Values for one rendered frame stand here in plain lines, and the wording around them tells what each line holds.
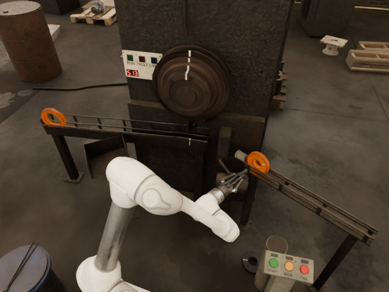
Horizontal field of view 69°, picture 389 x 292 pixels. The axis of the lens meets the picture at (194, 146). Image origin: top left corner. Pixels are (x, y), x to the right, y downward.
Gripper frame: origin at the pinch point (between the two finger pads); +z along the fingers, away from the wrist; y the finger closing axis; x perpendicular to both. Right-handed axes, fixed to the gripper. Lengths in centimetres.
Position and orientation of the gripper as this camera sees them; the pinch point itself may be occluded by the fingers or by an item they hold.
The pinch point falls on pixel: (242, 173)
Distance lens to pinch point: 176.9
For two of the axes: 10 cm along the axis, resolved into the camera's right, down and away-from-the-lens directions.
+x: -0.6, -6.9, -7.2
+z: 7.4, -5.1, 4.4
